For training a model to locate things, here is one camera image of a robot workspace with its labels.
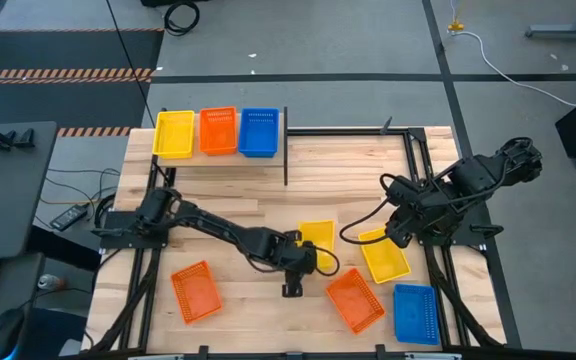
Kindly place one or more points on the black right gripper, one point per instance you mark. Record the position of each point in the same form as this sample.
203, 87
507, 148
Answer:
418, 210

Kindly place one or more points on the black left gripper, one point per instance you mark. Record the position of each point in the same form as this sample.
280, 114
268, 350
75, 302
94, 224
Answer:
293, 260

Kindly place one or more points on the yellow plastic basket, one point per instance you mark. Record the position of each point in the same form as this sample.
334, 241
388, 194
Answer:
385, 260
320, 232
173, 135

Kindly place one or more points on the blue plastic basket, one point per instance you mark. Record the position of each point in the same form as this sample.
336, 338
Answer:
259, 134
416, 315

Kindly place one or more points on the orange plastic basket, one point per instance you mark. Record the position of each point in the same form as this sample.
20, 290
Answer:
354, 301
196, 292
218, 132

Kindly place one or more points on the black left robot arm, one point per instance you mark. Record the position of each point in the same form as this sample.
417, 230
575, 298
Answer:
218, 227

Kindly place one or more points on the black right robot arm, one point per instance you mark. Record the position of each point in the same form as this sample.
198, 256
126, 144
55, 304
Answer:
473, 175

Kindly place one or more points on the wooden shelf board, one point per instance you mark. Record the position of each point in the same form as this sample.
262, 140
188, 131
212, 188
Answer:
218, 161

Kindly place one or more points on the black power adapter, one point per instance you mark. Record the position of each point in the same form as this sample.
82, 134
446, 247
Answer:
68, 217

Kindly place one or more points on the silver drink can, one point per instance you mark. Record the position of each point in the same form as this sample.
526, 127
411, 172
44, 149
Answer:
50, 282

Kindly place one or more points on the grey desk foot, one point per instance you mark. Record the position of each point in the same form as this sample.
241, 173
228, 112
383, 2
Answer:
558, 34

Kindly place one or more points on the dark grey desk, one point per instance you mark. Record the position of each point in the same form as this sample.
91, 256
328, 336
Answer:
3, 280
13, 200

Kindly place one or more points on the black computer mouse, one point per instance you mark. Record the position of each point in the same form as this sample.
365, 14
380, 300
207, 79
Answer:
5, 332

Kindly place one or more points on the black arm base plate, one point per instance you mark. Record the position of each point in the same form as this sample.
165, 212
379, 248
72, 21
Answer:
113, 240
473, 240

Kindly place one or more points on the black table frame rails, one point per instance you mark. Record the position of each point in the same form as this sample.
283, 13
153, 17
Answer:
348, 131

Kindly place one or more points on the black shelf side frame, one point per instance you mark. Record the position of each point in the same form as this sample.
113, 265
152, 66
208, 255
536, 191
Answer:
285, 170

